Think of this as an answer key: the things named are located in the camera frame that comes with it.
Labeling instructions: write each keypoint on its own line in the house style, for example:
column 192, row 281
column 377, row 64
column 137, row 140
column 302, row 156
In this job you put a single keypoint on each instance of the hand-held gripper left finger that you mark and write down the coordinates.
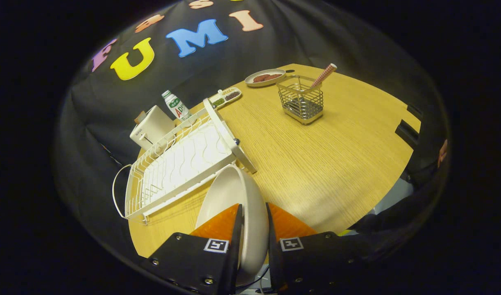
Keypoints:
column 236, row 241

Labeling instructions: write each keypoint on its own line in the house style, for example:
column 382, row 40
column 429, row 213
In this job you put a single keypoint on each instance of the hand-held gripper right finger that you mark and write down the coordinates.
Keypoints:
column 273, row 241

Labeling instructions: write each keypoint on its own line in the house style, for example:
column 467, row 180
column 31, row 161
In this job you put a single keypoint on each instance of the cream white plate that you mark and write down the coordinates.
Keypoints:
column 234, row 192

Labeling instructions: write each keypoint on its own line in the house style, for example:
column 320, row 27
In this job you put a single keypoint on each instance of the white divided dish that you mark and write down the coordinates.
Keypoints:
column 225, row 96

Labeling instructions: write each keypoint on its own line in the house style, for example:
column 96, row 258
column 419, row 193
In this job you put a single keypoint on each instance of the grey plate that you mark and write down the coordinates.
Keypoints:
column 250, row 81

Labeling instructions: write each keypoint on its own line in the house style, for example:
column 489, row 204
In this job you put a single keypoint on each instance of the green beans pile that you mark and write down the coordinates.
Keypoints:
column 218, row 102

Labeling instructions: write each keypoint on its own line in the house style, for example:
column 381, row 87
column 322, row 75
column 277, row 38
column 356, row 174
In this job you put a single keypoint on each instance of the white toaster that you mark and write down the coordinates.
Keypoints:
column 154, row 125

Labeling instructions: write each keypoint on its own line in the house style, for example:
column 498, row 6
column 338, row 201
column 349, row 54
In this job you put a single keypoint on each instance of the dark red beans pile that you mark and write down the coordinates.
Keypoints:
column 232, row 95

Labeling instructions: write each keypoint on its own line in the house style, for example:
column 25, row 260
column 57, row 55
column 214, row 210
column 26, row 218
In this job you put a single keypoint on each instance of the white bottle green label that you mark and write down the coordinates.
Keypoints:
column 176, row 105

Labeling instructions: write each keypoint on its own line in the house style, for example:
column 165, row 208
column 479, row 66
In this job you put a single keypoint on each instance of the brown bread slice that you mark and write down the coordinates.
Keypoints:
column 140, row 118

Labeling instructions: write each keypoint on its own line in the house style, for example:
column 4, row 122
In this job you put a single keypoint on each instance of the red meat patty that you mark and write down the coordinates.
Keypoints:
column 260, row 79
column 275, row 76

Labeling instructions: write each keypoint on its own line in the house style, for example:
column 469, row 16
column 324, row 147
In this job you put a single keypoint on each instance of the black backdrop cloth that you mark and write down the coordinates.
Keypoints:
column 316, row 37

